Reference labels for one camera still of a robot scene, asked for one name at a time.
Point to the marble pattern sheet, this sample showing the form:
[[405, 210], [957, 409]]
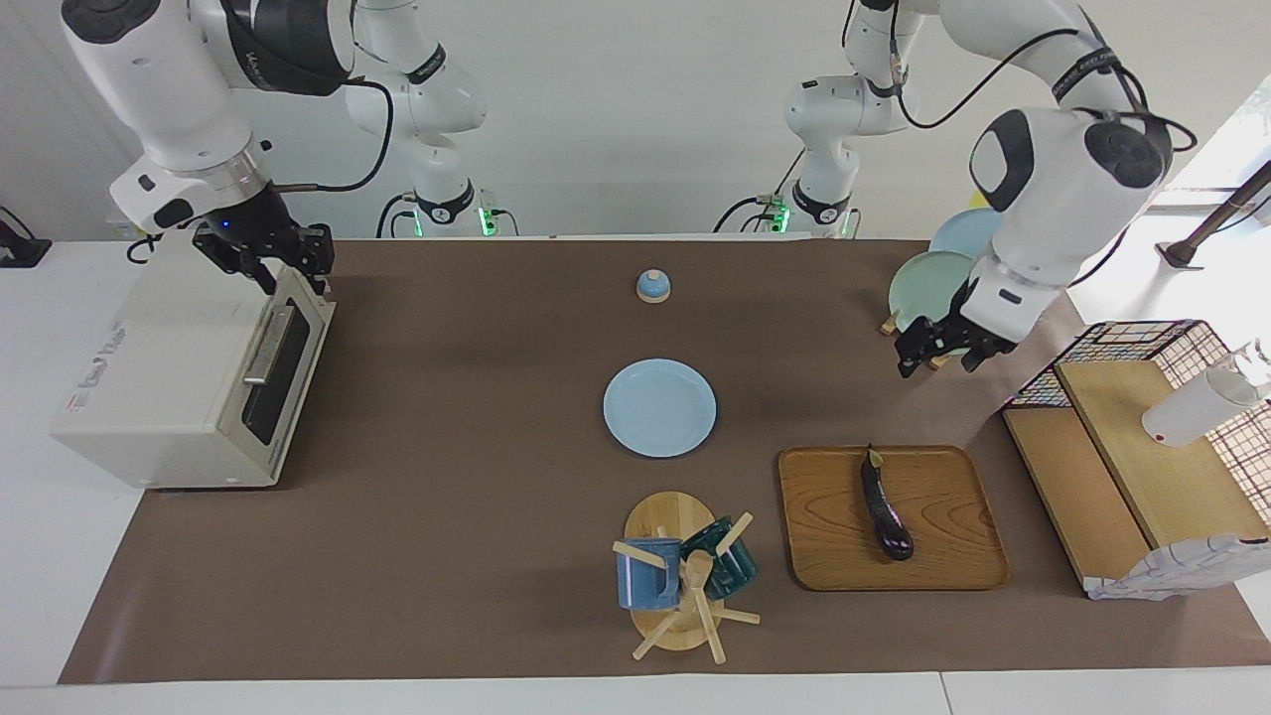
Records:
[[1182, 568]]

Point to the wooden mug tree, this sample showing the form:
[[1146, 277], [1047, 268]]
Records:
[[670, 516]]

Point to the white bottle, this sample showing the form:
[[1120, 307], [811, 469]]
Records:
[[1192, 412]]

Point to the black stand pole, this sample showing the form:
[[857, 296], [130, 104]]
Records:
[[1216, 218]]

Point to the wooden plate rack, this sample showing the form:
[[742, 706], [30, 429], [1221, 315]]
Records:
[[889, 323]]

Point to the small blue white bell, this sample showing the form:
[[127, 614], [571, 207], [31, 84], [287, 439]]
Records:
[[652, 288]]

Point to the dark green mug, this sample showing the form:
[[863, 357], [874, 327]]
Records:
[[737, 571]]

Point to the blue mug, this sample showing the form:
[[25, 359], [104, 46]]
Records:
[[640, 586]]

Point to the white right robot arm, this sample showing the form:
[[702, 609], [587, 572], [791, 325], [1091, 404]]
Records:
[[149, 79]]

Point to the light blue plate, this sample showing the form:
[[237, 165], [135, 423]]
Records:
[[659, 408], [968, 233]]

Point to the toaster oven glass door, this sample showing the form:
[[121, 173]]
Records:
[[298, 377]]

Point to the black clamp mount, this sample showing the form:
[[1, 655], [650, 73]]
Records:
[[20, 248]]

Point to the dark purple eggplant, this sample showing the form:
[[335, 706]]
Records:
[[884, 506]]

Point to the white toaster oven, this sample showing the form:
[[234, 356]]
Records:
[[149, 377]]

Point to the pale green plate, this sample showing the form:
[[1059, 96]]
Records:
[[928, 283]]

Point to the wooden shelf box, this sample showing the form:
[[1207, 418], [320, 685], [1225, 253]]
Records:
[[1142, 477]]

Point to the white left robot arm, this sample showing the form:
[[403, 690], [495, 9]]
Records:
[[1053, 169]]

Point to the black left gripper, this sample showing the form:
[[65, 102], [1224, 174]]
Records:
[[943, 338]]

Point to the wooden serving tray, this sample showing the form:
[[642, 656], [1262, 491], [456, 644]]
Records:
[[943, 536]]

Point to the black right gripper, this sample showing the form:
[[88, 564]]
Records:
[[260, 230]]

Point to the brown table mat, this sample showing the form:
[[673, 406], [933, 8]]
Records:
[[447, 556]]

